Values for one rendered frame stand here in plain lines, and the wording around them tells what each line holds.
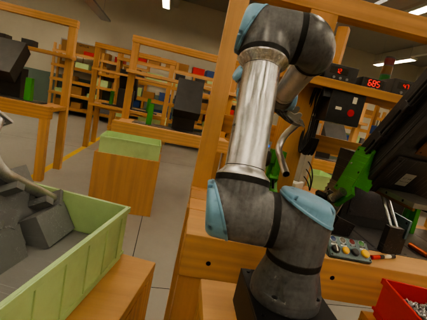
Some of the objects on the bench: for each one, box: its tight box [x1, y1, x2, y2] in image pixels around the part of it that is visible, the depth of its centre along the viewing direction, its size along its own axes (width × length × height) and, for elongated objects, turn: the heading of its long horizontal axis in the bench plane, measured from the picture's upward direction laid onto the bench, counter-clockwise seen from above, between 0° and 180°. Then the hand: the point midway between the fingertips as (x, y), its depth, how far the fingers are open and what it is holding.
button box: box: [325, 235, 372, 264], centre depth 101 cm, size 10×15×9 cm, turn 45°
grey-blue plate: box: [391, 213, 412, 254], centre depth 116 cm, size 10×2×14 cm, turn 135°
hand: (296, 123), depth 126 cm, fingers closed on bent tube, 3 cm apart
